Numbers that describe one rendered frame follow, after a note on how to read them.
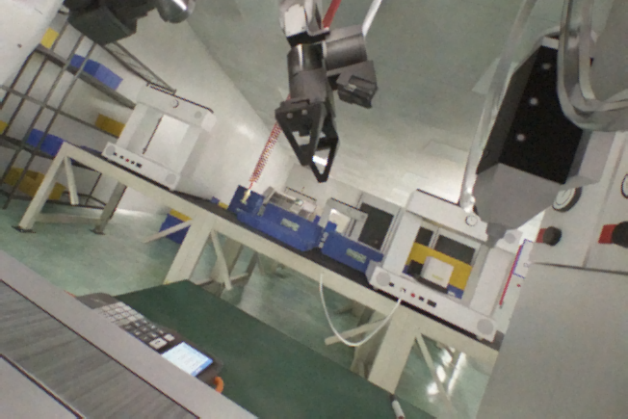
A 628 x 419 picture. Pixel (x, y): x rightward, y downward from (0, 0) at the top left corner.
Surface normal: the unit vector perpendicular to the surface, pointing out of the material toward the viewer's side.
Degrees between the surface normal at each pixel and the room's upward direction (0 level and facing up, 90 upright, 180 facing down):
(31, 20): 90
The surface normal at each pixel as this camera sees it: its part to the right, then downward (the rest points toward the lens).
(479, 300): -0.18, -0.19
